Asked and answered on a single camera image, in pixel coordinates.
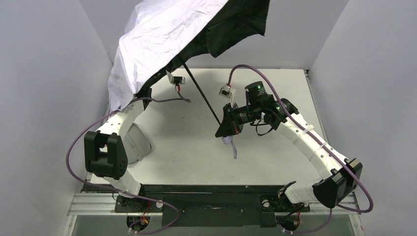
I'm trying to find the black and lilac folding umbrella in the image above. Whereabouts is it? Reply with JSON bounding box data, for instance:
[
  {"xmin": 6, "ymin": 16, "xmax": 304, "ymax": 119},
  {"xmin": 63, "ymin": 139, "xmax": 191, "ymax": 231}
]
[{"xmin": 107, "ymin": 0, "xmax": 271, "ymax": 160}]

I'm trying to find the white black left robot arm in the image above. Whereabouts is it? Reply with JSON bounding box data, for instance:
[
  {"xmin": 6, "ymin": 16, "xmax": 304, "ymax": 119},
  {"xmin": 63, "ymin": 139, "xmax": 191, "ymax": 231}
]
[{"xmin": 84, "ymin": 88, "xmax": 152, "ymax": 198}]

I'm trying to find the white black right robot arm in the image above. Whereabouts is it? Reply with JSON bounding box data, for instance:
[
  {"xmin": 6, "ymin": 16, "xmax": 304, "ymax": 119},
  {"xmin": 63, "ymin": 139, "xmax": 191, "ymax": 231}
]
[{"xmin": 215, "ymin": 81, "xmax": 363, "ymax": 209}]

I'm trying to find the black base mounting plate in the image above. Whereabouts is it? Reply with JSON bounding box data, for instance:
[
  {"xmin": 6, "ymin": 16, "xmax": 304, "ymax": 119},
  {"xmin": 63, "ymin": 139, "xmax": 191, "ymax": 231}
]
[{"xmin": 114, "ymin": 184, "xmax": 310, "ymax": 231}]

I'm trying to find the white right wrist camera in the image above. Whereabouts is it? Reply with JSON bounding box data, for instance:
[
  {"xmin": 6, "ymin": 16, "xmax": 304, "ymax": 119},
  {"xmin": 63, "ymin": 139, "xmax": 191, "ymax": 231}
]
[{"xmin": 219, "ymin": 84, "xmax": 236, "ymax": 99}]

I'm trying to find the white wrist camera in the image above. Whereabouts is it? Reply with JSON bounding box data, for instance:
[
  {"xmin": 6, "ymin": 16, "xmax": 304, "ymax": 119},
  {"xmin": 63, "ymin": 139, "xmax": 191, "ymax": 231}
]
[
  {"xmin": 219, "ymin": 84, "xmax": 236, "ymax": 99},
  {"xmin": 166, "ymin": 70, "xmax": 185, "ymax": 91}
]

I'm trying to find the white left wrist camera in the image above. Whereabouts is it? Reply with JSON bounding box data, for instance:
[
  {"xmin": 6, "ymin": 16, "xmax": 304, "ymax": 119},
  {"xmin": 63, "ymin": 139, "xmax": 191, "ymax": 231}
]
[{"xmin": 166, "ymin": 70, "xmax": 185, "ymax": 91}]

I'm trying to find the aluminium front frame rail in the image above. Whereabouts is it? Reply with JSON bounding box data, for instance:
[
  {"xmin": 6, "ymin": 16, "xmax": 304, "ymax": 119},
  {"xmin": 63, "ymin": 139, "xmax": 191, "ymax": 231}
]
[{"xmin": 67, "ymin": 193, "xmax": 358, "ymax": 216}]

